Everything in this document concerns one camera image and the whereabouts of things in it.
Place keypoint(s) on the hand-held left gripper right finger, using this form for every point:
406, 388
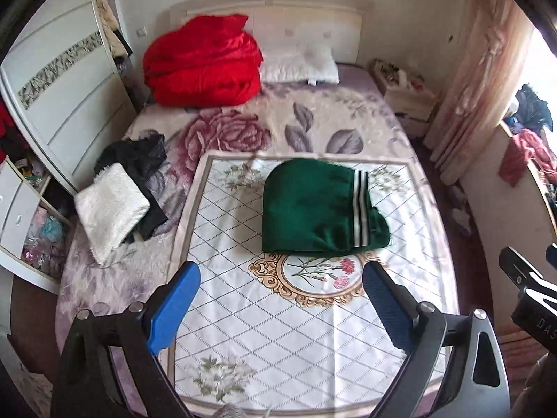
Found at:
389, 309

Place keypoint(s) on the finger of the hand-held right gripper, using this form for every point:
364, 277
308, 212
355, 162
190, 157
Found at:
551, 257
518, 268

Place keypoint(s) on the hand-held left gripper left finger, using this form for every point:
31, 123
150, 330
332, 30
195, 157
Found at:
174, 309

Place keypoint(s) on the green varsity jacket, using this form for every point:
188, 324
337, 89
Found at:
313, 209

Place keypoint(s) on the person's right forearm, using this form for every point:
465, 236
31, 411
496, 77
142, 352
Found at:
539, 379

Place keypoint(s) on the dark clothes pile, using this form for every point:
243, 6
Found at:
528, 109

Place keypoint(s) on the pile of colourful clothes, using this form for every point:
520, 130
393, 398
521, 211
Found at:
43, 235

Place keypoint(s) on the red hanging clothes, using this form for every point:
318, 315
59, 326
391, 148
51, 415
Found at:
4, 122

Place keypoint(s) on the cream hanging clothes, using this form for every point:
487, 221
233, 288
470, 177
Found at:
106, 21

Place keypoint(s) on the wooden table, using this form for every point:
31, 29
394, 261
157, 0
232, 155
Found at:
539, 189

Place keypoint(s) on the white slipper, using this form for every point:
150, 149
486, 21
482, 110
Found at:
457, 193
462, 217

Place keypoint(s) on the white lattice floral cloth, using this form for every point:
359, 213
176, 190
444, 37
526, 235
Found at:
261, 313

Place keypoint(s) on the red cloth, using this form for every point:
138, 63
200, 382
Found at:
522, 156

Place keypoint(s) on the white fluffy garment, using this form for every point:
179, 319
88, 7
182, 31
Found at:
111, 213

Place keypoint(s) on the black garment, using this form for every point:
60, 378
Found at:
135, 156

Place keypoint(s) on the white drawer cabinet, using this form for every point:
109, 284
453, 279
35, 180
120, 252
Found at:
17, 213

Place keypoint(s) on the pink floral curtain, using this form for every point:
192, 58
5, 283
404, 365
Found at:
483, 74

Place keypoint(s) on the white nightstand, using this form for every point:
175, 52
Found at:
409, 100

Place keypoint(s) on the purple rose floral blanket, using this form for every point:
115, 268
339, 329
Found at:
304, 113

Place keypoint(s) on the small items pile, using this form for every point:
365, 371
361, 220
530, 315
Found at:
396, 74

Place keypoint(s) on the white wardrobe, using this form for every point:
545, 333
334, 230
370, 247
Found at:
65, 96

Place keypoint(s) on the red quilt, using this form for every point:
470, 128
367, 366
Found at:
200, 65

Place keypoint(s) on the white pillow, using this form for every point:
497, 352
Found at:
300, 67

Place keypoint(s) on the cream bed headboard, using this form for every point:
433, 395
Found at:
270, 21

